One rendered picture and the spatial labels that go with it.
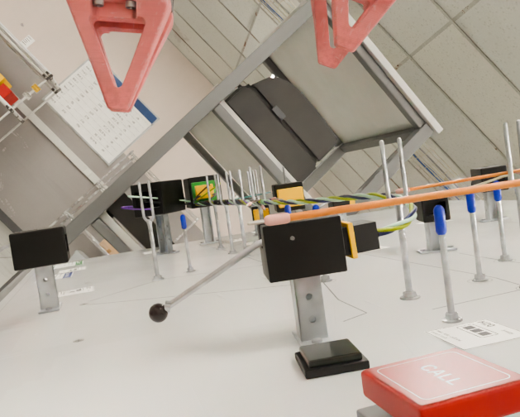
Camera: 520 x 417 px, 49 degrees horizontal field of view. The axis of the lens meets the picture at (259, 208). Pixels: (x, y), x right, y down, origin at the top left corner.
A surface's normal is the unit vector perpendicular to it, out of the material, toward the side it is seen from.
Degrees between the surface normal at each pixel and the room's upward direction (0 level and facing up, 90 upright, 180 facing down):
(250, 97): 90
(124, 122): 90
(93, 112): 90
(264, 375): 54
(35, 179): 90
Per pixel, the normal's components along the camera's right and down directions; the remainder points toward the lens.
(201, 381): -0.14, -0.99
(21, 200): 0.17, -0.09
